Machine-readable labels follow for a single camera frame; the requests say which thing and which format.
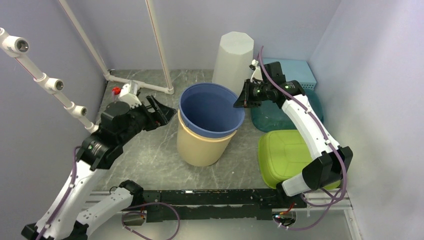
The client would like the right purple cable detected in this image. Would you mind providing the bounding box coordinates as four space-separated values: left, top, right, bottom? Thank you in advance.
256 45 348 232

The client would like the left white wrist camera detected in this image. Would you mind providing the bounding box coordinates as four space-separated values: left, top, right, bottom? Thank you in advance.
112 81 142 108

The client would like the beige bucket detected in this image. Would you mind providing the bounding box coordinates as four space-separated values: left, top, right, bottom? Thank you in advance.
176 111 236 167

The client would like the teal transparent tub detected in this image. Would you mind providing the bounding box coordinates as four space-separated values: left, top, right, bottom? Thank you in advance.
250 89 325 133

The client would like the translucent white bucket liner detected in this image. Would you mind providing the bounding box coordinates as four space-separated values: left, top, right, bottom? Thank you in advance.
212 31 254 96

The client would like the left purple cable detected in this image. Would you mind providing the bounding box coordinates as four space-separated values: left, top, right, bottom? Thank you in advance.
34 145 181 240

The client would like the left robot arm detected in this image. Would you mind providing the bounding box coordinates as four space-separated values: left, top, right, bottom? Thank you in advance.
21 95 177 240

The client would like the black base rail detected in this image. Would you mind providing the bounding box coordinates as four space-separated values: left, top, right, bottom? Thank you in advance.
124 188 307 223

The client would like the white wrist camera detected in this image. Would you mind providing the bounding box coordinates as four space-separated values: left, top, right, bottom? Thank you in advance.
249 59 263 83
112 81 142 108

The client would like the blue bucket rim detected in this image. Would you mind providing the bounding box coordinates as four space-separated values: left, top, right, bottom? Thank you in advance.
179 82 245 139

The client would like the purple cable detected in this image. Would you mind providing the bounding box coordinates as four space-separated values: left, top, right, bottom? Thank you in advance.
256 45 348 232
34 145 181 240

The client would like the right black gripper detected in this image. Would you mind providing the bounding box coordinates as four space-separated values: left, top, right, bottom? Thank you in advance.
233 79 271 109

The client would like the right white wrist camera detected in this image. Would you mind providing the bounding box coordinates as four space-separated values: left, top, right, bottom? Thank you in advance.
249 59 263 83

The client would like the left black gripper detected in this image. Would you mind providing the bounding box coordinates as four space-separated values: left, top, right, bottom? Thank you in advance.
118 94 177 145

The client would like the lime green tub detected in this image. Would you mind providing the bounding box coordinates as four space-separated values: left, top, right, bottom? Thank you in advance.
257 129 331 189

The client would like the light blue perforated basket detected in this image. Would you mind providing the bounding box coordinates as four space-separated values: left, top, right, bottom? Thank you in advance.
263 58 317 91

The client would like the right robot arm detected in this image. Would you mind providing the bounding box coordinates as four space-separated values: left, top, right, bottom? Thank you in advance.
233 59 353 208

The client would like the white PVC pipe frame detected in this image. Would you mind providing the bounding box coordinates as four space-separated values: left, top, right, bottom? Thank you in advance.
0 0 175 132

